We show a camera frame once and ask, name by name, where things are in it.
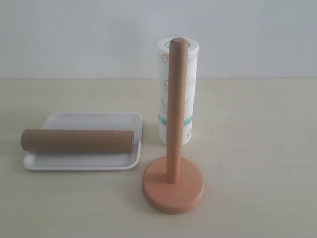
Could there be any white patterned paper towel roll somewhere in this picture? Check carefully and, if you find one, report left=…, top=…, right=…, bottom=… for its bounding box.
left=158, top=37, right=199, bottom=144

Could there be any brown cardboard tube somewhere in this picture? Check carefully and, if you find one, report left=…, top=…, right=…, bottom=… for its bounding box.
left=21, top=129, right=134, bottom=153

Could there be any wooden paper towel holder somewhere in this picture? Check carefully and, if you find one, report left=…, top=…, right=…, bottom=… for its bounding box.
left=142, top=37, right=204, bottom=214

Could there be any white foam tray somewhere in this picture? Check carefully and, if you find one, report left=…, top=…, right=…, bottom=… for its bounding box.
left=23, top=112, right=143, bottom=171

